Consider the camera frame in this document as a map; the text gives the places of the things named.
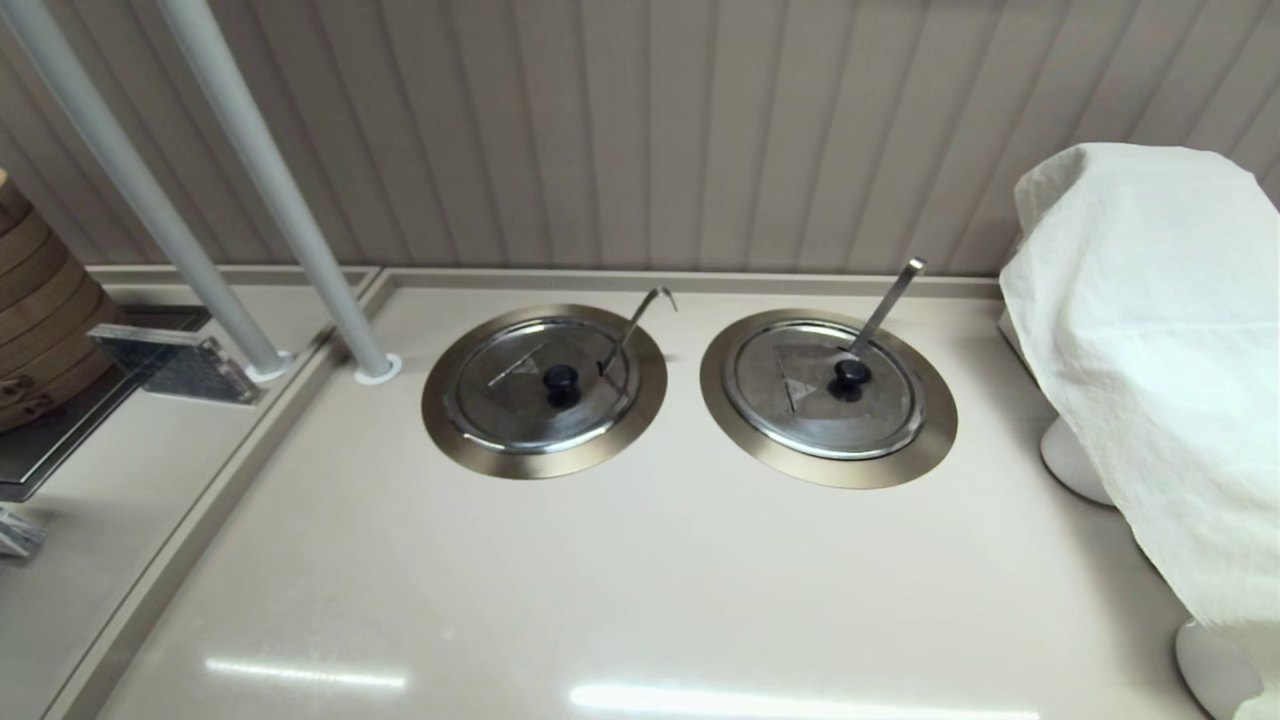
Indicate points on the steel lid with black knob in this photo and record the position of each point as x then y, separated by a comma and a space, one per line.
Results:
800, 420
510, 410

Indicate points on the clear acrylic sign block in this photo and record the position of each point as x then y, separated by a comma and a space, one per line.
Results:
170, 360

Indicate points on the white rounded appliance foot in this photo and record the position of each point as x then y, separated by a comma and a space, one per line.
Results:
1070, 465
1215, 670

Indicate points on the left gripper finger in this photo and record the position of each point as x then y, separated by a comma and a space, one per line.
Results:
18, 534

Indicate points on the stacked bamboo steamer baskets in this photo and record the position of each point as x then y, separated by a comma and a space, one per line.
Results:
40, 300

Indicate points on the white cloth covered appliance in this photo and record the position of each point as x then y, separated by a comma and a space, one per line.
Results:
1150, 350

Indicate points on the thick white support pole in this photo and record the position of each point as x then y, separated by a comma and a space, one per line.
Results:
276, 180

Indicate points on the thin grey-white support pole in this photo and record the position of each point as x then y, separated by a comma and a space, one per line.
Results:
142, 180

